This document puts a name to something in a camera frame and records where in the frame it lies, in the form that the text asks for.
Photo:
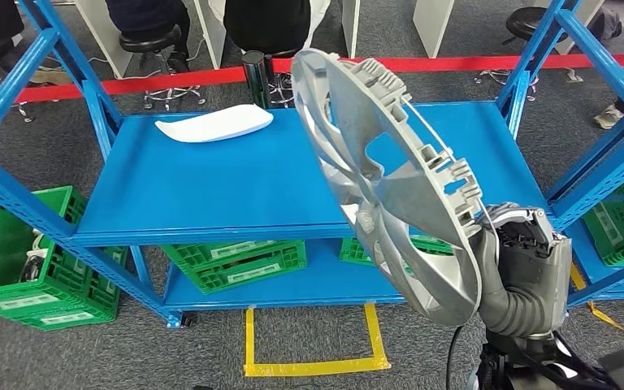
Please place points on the black barrier post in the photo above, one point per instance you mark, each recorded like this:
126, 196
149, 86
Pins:
255, 78

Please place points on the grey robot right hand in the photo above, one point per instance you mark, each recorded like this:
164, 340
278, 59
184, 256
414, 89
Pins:
538, 264

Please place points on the red barrier tape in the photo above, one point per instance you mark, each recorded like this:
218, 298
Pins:
129, 83

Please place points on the black caster wheel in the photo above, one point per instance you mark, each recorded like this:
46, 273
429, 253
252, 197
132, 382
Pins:
189, 319

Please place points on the white curved plastic part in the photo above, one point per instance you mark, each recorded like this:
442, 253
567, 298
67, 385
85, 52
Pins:
215, 124

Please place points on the open green plastic crate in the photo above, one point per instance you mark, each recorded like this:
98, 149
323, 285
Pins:
64, 207

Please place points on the silver wheel cover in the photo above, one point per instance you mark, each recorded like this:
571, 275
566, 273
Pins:
425, 199

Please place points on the yellow floor tape square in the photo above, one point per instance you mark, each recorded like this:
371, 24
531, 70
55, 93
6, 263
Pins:
578, 277
312, 367

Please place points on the blue metal shelf rack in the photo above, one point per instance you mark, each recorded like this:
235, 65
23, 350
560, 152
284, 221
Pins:
592, 280
210, 177

